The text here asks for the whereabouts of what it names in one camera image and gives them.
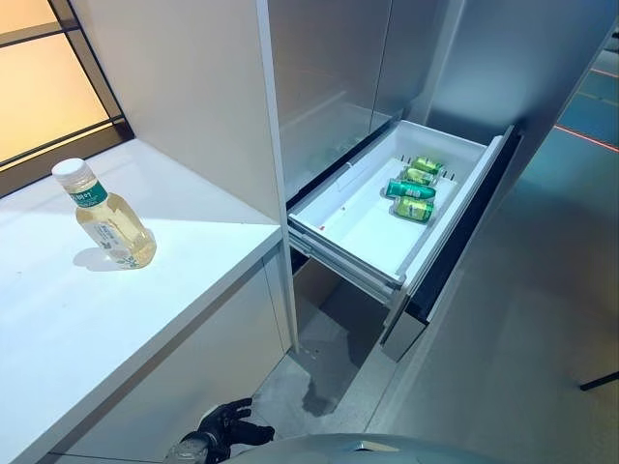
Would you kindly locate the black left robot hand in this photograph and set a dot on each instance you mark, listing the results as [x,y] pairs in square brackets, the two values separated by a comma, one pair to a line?
[227,425]

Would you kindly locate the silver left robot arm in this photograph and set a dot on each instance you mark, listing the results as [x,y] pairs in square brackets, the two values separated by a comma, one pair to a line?
[191,449]

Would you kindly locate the white fridge drawer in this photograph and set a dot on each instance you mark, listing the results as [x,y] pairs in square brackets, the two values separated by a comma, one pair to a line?
[401,212]

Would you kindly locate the stainless steel fridge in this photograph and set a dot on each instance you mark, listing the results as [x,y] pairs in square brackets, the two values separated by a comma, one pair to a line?
[367,96]

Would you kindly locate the grey robot torso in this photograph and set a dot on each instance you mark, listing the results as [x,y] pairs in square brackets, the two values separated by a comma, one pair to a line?
[348,450]

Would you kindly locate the white counter cabinet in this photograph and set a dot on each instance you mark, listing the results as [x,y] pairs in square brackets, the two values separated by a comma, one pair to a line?
[135,299]

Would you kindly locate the clear tea bottle white cap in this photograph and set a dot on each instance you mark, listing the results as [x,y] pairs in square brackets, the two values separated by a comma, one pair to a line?
[111,222]

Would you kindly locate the green drink can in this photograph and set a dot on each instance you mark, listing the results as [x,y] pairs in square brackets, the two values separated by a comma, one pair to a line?
[412,208]
[419,176]
[427,165]

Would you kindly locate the teal green bottle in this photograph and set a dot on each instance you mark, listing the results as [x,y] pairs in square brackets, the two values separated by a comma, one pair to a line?
[410,189]

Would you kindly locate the black furniture leg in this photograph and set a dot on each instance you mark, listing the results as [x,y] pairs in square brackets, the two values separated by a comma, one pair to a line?
[599,380]

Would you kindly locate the black framed window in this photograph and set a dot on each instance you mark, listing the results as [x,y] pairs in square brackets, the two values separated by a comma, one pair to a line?
[53,77]

